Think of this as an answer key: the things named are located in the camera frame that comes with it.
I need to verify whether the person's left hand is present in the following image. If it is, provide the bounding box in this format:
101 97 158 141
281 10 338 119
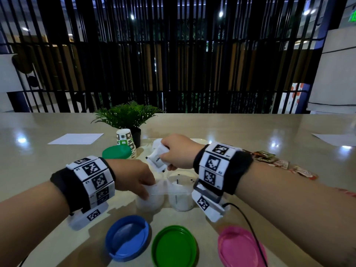
106 159 156 201

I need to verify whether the person's right hand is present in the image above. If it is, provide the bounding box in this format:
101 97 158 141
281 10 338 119
160 134 208 172

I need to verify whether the white sachet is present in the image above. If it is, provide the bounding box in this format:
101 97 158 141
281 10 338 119
145 139 171 173

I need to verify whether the clear plastic jar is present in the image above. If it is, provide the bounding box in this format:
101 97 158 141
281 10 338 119
135 180 168 213
167 171 197 212

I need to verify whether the person's right forearm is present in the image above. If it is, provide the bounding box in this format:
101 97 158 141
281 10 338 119
234 161 356 267

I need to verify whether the person's left forearm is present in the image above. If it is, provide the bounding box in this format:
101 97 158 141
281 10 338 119
0 180 70 267

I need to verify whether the printed paper cup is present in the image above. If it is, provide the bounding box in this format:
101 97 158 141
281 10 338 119
116 128 137 159

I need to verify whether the blue plastic lid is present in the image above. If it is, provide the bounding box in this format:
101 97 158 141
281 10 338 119
105 215 152 262

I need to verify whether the green plastic lid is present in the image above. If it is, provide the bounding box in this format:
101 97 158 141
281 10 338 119
151 225 199 267
102 145 132 160

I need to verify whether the right marker-printed wristband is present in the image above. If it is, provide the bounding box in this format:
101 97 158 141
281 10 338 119
193 142 254 197

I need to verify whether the marker-printed wristband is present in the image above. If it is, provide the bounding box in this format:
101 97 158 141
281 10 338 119
193 142 254 197
50 156 116 213

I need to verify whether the left marker-printed wristband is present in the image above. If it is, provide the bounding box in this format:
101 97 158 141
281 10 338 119
50 156 116 213

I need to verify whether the potted green plant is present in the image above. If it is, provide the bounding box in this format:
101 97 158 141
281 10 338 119
91 101 163 149

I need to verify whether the white paper sheet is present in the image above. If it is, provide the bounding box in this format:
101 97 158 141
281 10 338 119
312 133 356 147
47 133 104 145

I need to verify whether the black slatted partition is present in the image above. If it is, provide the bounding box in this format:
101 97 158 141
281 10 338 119
0 0 347 114

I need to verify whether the pink plastic lid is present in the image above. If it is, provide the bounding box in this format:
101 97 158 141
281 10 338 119
217 225 268 267

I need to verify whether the orange red sachet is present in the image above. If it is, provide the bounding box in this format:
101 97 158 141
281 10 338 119
290 165 319 181

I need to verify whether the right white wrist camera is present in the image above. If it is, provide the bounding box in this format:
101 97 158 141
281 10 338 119
191 179 230 223

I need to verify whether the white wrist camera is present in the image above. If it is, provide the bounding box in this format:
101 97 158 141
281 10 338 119
68 201 109 231
191 179 230 223

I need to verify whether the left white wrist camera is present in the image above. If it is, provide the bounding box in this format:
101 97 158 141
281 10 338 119
68 201 109 231

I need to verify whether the black camera cable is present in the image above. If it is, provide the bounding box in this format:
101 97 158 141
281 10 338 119
222 202 269 267

